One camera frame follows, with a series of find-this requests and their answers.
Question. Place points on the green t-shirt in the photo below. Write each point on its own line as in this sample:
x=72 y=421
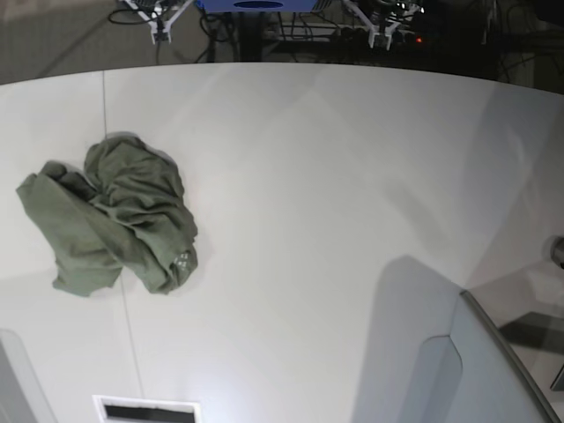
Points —
x=124 y=210

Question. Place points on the black power strip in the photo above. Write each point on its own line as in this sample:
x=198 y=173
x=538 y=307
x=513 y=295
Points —
x=399 y=36

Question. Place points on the black table leg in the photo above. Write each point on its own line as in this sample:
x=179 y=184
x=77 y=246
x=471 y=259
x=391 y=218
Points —
x=250 y=33

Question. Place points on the blue box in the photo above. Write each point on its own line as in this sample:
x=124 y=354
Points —
x=216 y=6

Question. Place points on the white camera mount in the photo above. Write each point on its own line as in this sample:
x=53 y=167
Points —
x=378 y=15
x=159 y=15

